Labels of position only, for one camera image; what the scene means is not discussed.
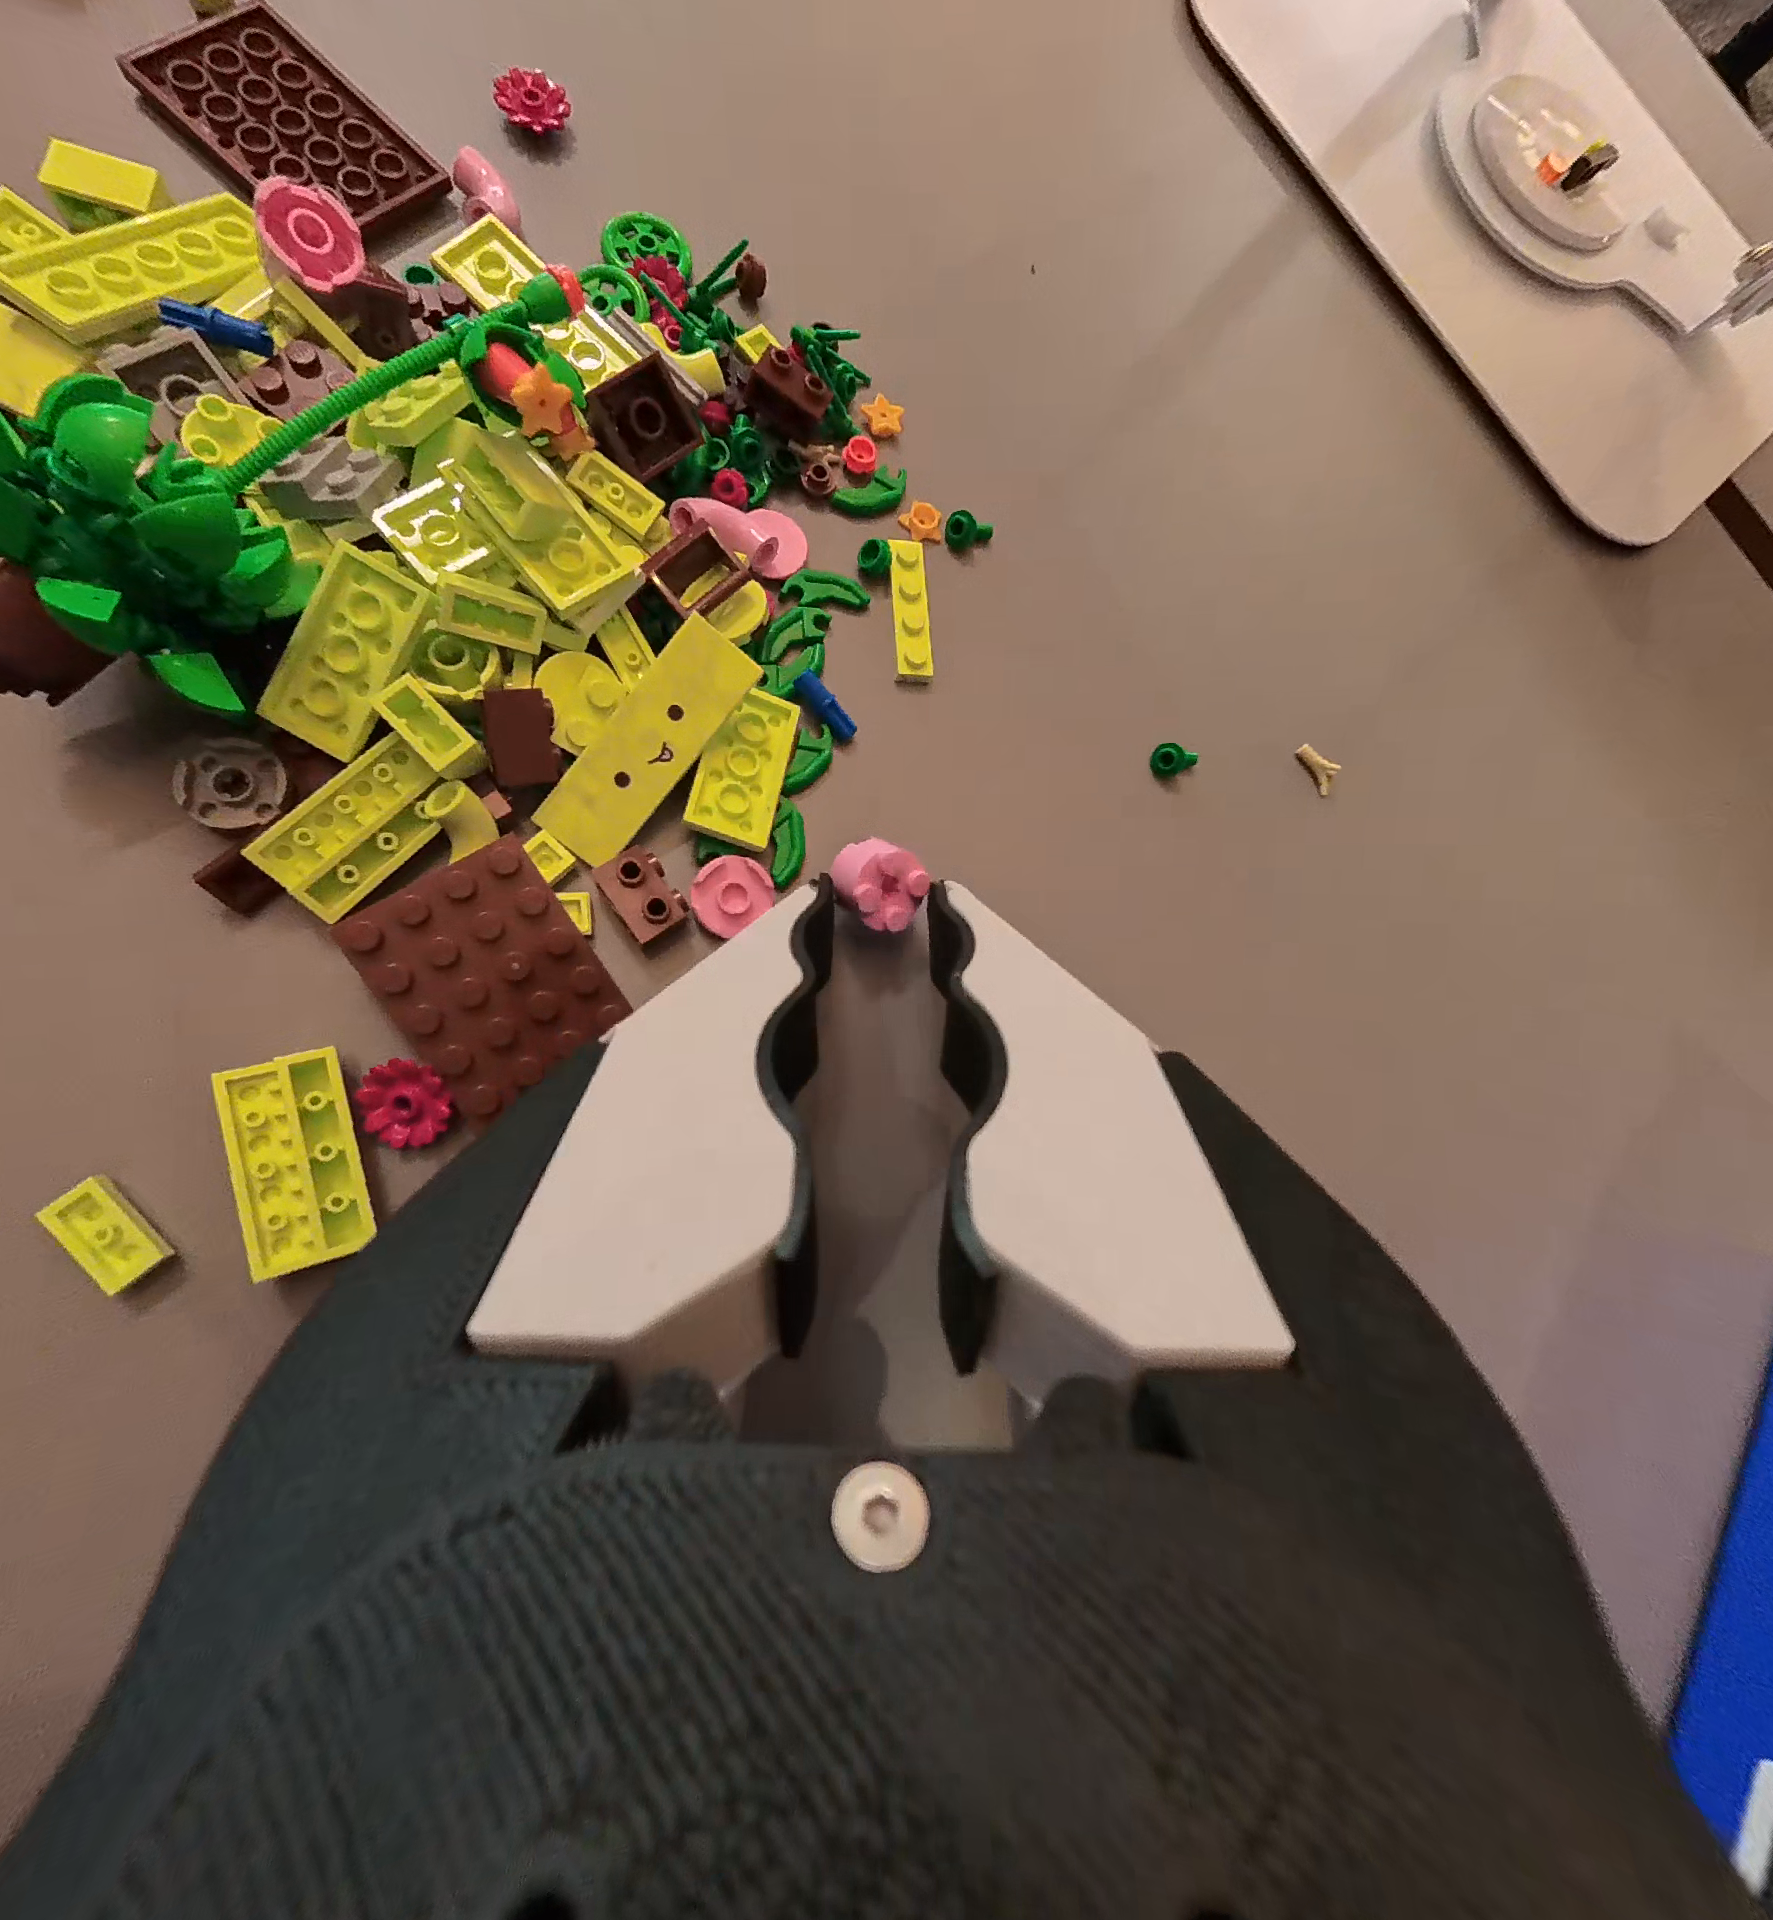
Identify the magenta toy flower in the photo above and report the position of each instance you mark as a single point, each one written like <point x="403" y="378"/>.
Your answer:
<point x="403" y="1102"/>
<point x="533" y="100"/>

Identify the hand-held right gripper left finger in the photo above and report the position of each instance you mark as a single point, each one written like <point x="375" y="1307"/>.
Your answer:
<point x="678" y="1185"/>

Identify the green toy plant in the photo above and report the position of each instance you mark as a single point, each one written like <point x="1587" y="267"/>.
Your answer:
<point x="107" y="525"/>

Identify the short lime brick plate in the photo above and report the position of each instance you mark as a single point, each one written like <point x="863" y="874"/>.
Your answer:
<point x="103" y="1233"/>

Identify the square brown brick plate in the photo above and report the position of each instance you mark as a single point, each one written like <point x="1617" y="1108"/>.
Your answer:
<point x="481" y="975"/>

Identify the pile of toy bricks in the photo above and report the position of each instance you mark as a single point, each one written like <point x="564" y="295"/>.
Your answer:
<point x="647" y="734"/>

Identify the small green stud piece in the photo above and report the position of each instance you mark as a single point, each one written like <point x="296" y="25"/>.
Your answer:
<point x="1170" y="762"/>

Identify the white monitor stand base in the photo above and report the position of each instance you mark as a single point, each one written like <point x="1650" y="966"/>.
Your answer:
<point x="1575" y="375"/>

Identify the narrow lime brick plate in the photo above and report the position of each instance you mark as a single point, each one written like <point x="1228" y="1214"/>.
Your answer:
<point x="911" y="614"/>

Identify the pink round toy brick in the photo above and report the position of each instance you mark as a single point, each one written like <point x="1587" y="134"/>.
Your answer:
<point x="880" y="883"/>

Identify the small tan toy piece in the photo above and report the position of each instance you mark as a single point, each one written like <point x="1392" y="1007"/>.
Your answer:
<point x="1318" y="769"/>

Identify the wide lime brick plate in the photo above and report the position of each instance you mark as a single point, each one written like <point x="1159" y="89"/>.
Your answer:
<point x="295" y="1163"/>

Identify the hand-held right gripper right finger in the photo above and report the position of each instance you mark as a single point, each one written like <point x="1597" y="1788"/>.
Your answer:
<point x="1111" y="1200"/>

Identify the long brown brick plate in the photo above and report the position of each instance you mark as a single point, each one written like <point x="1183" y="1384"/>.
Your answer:
<point x="287" y="120"/>

